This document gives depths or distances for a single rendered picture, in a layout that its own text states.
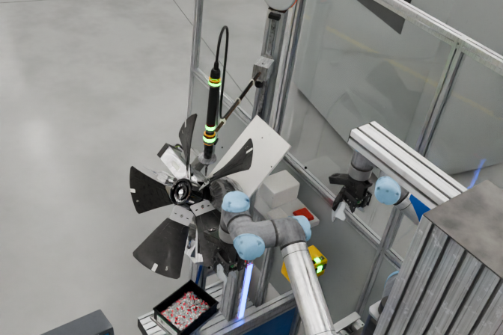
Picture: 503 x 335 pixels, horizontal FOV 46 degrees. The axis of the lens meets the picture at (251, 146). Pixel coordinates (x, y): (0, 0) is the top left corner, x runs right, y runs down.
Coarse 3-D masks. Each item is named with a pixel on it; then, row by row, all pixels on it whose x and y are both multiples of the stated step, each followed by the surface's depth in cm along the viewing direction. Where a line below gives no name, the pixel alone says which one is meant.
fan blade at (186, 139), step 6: (192, 114) 259; (186, 120) 264; (192, 120) 257; (186, 126) 263; (192, 126) 256; (180, 132) 271; (186, 132) 261; (192, 132) 254; (180, 138) 272; (186, 138) 260; (186, 144) 259; (186, 150) 258; (186, 156) 258; (186, 162) 255; (186, 168) 260
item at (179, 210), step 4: (176, 208) 251; (180, 208) 251; (172, 212) 251; (176, 212) 251; (180, 212) 252; (184, 212) 252; (188, 212) 252; (172, 216) 251; (176, 216) 251; (184, 216) 252; (188, 216) 252; (192, 216) 253; (176, 220) 251; (180, 220) 252; (184, 220) 252; (188, 220) 252; (184, 224) 252; (188, 224) 252
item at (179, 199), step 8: (176, 184) 250; (184, 184) 248; (200, 184) 257; (176, 192) 249; (184, 192) 247; (192, 192) 244; (200, 192) 249; (208, 192) 253; (176, 200) 248; (184, 200) 244; (192, 200) 246; (200, 200) 249; (184, 208) 251
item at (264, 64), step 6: (258, 60) 271; (264, 60) 272; (270, 60) 272; (258, 66) 267; (264, 66) 267; (270, 66) 269; (252, 72) 270; (264, 72) 268; (270, 72) 273; (258, 78) 271; (264, 78) 270
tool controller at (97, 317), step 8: (96, 312) 195; (80, 320) 192; (88, 320) 192; (96, 320) 192; (104, 320) 192; (56, 328) 189; (64, 328) 189; (72, 328) 189; (80, 328) 189; (88, 328) 188; (96, 328) 188; (104, 328) 188; (112, 328) 189
